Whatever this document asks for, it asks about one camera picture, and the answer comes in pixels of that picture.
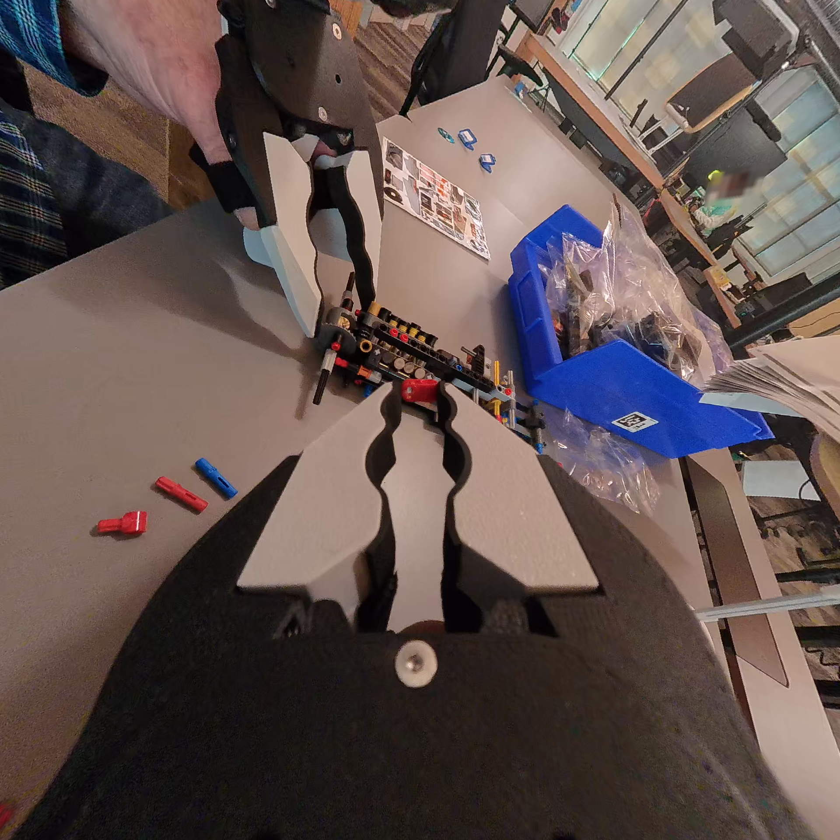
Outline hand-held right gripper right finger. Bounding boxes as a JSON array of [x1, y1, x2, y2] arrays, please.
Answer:
[[435, 382, 600, 634]]

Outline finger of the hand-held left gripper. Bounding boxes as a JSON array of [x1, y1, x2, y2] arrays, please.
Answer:
[[308, 147, 386, 312], [241, 131, 326, 339]]

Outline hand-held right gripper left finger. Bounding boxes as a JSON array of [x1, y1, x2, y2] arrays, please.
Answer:
[[236, 382, 403, 631]]

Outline lego technic car chassis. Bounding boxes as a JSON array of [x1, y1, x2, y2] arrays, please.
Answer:
[[311, 272, 549, 455]]

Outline lego sticker sheet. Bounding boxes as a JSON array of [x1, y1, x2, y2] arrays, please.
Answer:
[[381, 138, 492, 261]]

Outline blue lego axle pin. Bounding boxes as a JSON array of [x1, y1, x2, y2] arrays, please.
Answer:
[[195, 457, 238, 500]]

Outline red lego axle pin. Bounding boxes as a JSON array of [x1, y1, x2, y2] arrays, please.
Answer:
[[155, 476, 209, 514]]

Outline clear bags of lego parts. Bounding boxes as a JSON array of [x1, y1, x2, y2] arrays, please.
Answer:
[[545, 203, 732, 388]]

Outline person's left hand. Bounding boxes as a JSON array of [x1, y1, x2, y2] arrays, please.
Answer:
[[62, 0, 224, 165]]

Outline clear empty plastic bag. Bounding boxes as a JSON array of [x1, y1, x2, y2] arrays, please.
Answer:
[[538, 407, 660, 516]]

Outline black office chair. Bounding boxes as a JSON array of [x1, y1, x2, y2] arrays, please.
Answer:
[[400, 0, 509, 118]]

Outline blue plastic bin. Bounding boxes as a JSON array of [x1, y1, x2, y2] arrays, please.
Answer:
[[508, 205, 775, 459]]

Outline person's plaid trouser leg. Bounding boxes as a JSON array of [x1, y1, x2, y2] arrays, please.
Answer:
[[0, 105, 172, 290]]

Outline wooden desk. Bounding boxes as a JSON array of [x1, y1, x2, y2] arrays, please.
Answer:
[[518, 33, 742, 329]]

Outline pale metal bar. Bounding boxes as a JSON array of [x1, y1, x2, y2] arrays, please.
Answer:
[[696, 589, 840, 622]]

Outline stack of instruction booklets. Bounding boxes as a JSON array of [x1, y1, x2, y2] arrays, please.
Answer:
[[699, 335, 840, 442]]

